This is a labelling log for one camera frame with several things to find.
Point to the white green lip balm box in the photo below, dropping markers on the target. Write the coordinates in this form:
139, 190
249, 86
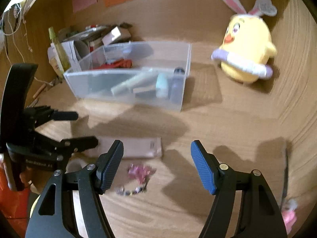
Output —
133, 82

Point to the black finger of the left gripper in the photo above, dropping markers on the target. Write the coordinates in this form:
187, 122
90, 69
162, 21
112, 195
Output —
78, 145

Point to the mint green tube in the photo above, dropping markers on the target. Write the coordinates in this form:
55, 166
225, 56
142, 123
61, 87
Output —
162, 86

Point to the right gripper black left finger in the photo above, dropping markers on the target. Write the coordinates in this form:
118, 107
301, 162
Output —
107, 166

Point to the purple dark capped cosmetic tube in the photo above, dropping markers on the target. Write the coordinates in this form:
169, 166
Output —
177, 85

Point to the stack of books papers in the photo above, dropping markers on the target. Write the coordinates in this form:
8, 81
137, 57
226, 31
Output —
94, 32

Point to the red package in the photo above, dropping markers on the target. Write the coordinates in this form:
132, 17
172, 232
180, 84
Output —
122, 63

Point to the clear plastic storage bin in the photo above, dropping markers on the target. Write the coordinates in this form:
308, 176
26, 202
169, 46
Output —
154, 56

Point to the tall yellow spray bottle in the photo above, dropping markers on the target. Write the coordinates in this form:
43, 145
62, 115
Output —
62, 55

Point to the person left hand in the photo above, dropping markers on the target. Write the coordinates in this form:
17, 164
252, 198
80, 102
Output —
18, 180

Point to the white folded papers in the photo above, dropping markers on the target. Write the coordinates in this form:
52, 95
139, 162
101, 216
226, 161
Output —
75, 51

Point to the small white cardboard box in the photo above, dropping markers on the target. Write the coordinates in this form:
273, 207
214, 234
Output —
116, 35

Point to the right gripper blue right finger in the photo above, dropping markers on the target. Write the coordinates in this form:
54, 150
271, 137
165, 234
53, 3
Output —
207, 166

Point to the beige paper sleeve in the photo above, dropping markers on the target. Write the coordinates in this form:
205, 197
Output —
142, 148

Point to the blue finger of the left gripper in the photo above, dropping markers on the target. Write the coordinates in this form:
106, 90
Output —
63, 116

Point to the yellow chick plush toy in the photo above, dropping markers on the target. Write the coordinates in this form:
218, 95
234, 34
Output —
247, 45

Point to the pink fluffy item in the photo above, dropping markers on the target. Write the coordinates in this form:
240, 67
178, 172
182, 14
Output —
288, 205

